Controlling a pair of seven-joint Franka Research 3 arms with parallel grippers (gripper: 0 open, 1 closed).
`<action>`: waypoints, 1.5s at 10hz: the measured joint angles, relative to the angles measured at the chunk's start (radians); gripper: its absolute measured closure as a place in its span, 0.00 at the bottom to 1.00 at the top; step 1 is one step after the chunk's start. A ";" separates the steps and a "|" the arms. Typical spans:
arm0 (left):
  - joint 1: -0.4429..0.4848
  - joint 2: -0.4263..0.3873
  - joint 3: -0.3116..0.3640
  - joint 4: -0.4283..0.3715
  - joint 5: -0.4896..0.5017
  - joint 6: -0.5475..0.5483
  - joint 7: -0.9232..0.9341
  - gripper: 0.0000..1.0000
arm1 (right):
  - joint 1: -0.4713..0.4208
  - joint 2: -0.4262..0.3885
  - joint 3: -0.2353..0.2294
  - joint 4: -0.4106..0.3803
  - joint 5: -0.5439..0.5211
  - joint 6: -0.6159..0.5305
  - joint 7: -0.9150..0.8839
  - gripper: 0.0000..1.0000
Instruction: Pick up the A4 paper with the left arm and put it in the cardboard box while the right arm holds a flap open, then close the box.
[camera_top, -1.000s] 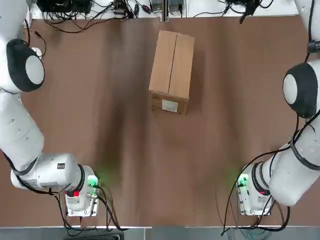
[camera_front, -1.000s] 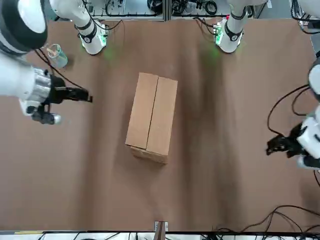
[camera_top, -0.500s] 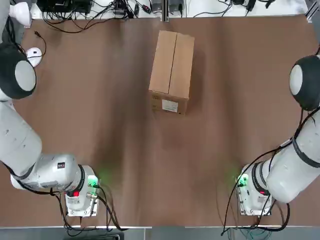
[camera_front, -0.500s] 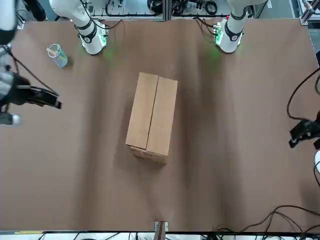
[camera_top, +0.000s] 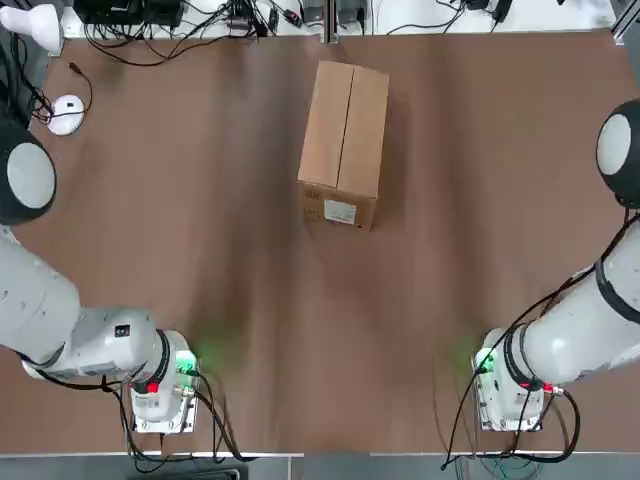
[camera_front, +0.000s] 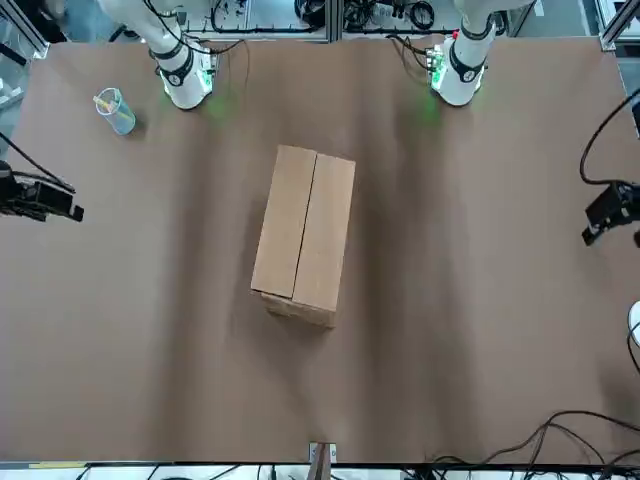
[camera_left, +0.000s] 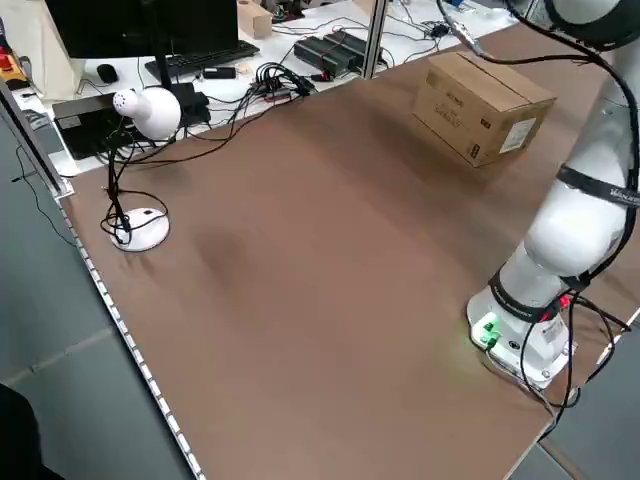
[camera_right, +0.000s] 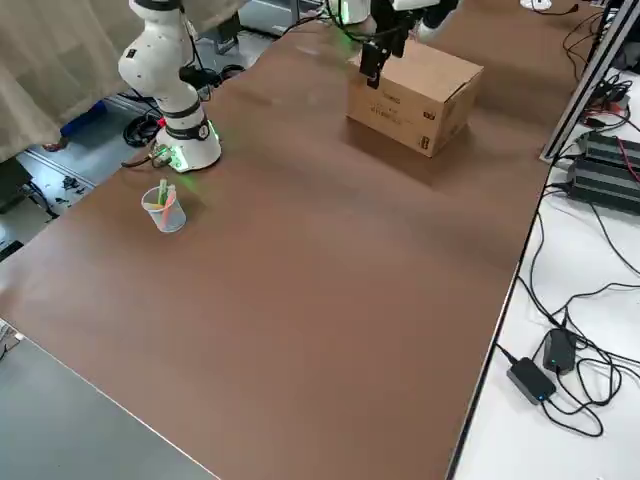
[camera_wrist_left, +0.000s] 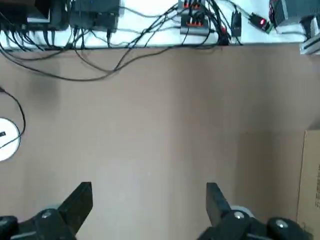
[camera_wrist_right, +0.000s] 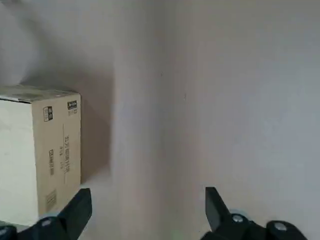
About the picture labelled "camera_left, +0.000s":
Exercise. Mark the brown cardboard box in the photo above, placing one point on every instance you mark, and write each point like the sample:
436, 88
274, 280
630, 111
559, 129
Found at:
475, 110

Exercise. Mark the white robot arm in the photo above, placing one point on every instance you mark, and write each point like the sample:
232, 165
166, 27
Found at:
575, 225

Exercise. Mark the black box-shaped computer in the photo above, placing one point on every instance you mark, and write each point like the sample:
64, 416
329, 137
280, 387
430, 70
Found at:
85, 125

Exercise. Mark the black usb hub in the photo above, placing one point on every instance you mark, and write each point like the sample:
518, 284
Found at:
280, 85

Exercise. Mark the black power brick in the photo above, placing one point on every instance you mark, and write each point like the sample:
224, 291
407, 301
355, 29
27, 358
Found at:
320, 52
350, 42

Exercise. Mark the small black device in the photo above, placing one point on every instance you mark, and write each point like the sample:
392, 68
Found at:
219, 73

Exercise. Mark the white desk lamp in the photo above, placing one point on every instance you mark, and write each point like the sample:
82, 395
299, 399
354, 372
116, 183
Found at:
155, 112

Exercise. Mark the black keyboard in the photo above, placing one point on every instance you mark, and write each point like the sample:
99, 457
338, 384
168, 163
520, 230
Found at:
210, 55

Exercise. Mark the small wooden block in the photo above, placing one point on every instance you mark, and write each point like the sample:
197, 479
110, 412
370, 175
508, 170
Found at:
255, 20

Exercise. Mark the black computer mouse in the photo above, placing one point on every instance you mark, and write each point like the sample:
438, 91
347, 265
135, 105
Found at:
107, 73

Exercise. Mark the black computer monitor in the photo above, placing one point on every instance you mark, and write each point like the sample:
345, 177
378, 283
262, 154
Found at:
140, 25

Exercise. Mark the beige cloth bag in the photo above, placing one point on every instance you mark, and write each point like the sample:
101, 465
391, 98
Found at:
35, 40

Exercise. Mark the yellow emergency stop button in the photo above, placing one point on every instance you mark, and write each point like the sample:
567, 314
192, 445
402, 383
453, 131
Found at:
10, 62

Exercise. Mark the aluminium frame post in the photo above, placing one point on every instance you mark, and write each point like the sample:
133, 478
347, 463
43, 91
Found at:
375, 40

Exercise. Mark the aluminium frame strut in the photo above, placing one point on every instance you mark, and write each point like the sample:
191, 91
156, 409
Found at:
35, 145

